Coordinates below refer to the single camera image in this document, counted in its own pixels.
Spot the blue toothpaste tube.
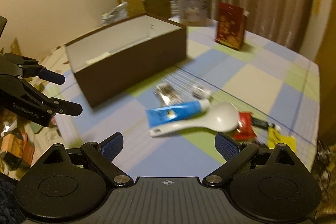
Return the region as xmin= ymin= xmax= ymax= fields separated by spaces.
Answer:
xmin=145 ymin=99 xmax=212 ymax=131

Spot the checked tablecloth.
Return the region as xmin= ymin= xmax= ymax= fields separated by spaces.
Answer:
xmin=54 ymin=18 xmax=321 ymax=180

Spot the brown cardboard box white inside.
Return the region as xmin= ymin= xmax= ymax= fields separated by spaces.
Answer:
xmin=64 ymin=13 xmax=188 ymax=108

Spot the yellow packet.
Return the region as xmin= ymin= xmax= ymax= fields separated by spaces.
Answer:
xmin=267 ymin=127 xmax=297 ymax=153

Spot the red snack packet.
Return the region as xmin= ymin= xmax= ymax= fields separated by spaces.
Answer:
xmin=233 ymin=112 xmax=256 ymax=141

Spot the red patterned box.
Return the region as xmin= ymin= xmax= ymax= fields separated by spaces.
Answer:
xmin=215 ymin=2 xmax=249 ymax=51

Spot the white pill bottle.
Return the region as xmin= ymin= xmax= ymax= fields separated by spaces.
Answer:
xmin=191 ymin=84 xmax=214 ymax=101

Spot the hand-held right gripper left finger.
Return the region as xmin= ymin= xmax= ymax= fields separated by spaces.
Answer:
xmin=42 ymin=132 xmax=133 ymax=188

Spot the striped bag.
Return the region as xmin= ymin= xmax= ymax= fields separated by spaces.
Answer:
xmin=170 ymin=0 xmax=179 ymax=18

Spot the white picture box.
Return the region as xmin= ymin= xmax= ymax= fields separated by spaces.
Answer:
xmin=175 ymin=0 xmax=212 ymax=28

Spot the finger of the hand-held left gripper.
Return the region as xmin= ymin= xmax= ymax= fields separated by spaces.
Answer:
xmin=0 ymin=53 xmax=66 ymax=85
xmin=0 ymin=74 xmax=83 ymax=117

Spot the plain cardboard box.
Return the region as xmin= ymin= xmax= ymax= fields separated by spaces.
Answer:
xmin=123 ymin=0 xmax=146 ymax=17

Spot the dark blue cloth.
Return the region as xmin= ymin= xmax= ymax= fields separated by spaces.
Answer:
xmin=0 ymin=176 xmax=19 ymax=224

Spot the yellow curtain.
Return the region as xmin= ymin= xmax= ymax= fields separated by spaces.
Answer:
xmin=314 ymin=0 xmax=336 ymax=98

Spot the white bowl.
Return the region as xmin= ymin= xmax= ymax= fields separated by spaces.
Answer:
xmin=149 ymin=102 xmax=240 ymax=138

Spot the clear plastic bag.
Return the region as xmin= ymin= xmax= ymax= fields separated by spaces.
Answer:
xmin=101 ymin=2 xmax=129 ymax=26

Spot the tall brown cardboard box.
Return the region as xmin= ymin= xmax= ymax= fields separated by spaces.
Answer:
xmin=144 ymin=0 xmax=173 ymax=20

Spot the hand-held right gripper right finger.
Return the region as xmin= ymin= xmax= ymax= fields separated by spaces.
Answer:
xmin=203 ymin=132 xmax=298 ymax=188

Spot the small dark tube white cap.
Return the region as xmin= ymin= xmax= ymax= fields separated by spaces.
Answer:
xmin=251 ymin=119 xmax=281 ymax=131

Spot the small clear packet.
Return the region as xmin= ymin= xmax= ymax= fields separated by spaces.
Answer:
xmin=154 ymin=84 xmax=183 ymax=106

